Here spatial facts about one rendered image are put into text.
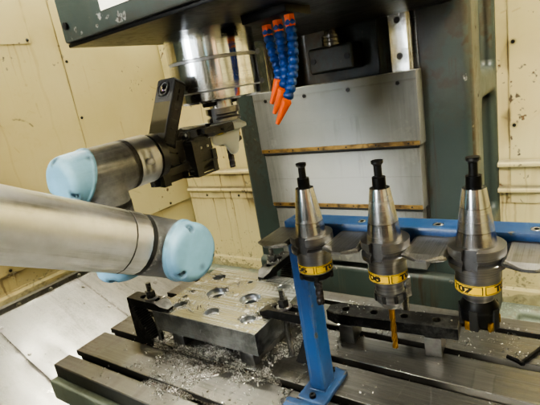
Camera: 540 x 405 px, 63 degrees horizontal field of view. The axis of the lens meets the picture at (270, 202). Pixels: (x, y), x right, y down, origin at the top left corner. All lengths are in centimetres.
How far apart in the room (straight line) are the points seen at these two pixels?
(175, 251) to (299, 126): 80
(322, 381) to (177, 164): 45
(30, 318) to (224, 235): 90
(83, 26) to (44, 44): 108
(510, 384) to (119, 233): 67
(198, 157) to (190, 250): 25
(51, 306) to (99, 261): 124
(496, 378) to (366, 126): 64
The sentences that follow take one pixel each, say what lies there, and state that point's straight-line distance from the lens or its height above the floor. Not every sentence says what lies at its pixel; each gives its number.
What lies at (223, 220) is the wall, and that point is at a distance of 210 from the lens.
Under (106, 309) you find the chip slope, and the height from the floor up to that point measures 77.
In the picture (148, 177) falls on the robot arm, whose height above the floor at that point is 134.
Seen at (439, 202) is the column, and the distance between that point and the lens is 121.
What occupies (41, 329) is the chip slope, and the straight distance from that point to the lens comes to 166.
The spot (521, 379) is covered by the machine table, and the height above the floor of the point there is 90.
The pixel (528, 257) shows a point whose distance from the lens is 55.
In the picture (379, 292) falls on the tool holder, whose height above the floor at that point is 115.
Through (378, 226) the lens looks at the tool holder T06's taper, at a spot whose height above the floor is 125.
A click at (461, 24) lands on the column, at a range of 114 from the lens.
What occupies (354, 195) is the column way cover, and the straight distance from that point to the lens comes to 123.
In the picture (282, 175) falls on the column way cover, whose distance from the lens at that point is 133.
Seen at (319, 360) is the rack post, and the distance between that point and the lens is 81.
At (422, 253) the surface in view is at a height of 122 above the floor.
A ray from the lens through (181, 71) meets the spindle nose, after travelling 79.
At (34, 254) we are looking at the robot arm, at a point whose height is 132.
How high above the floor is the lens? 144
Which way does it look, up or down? 15 degrees down
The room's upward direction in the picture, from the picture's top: 10 degrees counter-clockwise
